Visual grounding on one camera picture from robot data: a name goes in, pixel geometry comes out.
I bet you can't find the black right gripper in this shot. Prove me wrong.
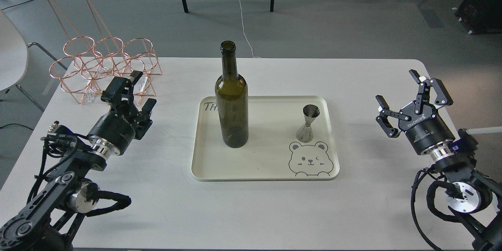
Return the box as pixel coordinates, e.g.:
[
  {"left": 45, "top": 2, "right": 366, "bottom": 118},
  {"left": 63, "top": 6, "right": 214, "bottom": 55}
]
[{"left": 375, "top": 69, "right": 456, "bottom": 155}]

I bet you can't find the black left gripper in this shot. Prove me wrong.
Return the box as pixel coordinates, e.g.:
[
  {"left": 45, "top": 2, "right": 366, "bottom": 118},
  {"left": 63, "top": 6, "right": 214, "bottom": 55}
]
[{"left": 87, "top": 71, "right": 157, "bottom": 156}]

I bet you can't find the dark green wine bottle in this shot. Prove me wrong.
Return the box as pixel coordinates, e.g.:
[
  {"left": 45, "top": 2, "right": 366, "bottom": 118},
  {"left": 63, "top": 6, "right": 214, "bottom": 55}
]
[{"left": 215, "top": 40, "right": 249, "bottom": 148}]

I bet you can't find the steel double jigger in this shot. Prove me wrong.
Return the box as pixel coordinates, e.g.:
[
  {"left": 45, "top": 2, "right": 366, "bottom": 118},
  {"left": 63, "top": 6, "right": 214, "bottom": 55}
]
[{"left": 296, "top": 104, "right": 320, "bottom": 143}]

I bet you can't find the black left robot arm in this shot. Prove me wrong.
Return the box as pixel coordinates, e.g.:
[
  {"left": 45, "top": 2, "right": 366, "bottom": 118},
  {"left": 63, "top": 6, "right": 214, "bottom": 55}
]
[{"left": 1, "top": 71, "right": 156, "bottom": 251}]

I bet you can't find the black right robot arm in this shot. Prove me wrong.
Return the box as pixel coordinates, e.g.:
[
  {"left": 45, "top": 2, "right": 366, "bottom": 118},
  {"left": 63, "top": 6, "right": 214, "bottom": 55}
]
[{"left": 376, "top": 70, "right": 502, "bottom": 251}]

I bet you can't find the white chair leg right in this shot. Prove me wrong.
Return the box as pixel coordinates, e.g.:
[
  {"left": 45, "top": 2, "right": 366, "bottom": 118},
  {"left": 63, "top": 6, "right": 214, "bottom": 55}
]
[{"left": 466, "top": 126, "right": 502, "bottom": 135}]

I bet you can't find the black equipment case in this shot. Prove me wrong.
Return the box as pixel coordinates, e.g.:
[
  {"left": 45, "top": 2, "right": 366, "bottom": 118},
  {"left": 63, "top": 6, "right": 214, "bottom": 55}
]
[{"left": 454, "top": 0, "right": 502, "bottom": 35}]

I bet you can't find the white round side table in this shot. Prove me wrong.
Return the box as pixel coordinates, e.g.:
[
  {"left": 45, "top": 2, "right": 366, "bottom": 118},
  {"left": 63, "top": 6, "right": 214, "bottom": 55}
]
[{"left": 0, "top": 12, "right": 28, "bottom": 90}]

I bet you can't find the cream bear serving tray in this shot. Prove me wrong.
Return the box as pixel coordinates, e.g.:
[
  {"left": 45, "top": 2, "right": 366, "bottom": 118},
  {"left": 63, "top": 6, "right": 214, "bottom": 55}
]
[{"left": 191, "top": 96, "right": 340, "bottom": 181}]

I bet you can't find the copper wire bottle rack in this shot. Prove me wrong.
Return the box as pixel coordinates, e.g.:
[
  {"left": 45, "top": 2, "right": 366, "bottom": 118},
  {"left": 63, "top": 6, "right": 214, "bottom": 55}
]
[{"left": 47, "top": 0, "right": 163, "bottom": 105}]

